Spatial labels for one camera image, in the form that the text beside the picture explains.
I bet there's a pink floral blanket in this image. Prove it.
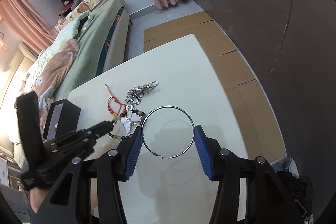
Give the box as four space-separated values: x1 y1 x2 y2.
26 39 80 109

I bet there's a bed with green sheet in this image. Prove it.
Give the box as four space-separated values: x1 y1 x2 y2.
12 0 133 169

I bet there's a green dark bead bracelet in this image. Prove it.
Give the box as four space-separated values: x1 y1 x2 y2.
110 105 146 142

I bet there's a brown cardboard floor sheet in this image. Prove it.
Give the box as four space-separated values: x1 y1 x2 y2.
143 11 286 162

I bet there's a pink curtain left side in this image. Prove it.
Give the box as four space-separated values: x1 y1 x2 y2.
1 0 58 53

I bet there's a person's left hand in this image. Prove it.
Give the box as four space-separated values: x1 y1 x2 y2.
29 187 50 213

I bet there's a dark brown wardrobe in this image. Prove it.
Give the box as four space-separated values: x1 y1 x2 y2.
194 0 335 218

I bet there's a red string bracelet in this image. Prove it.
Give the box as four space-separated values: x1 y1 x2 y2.
105 84 128 122

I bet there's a silver bangle ring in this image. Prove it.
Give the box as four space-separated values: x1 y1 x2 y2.
140 105 196 160

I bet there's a silver ball chain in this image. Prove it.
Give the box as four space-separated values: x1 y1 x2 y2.
125 80 160 106

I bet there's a black jewelry box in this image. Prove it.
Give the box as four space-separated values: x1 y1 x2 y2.
43 99 81 140

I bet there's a pale green quilt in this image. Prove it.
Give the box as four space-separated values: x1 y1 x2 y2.
24 11 91 92

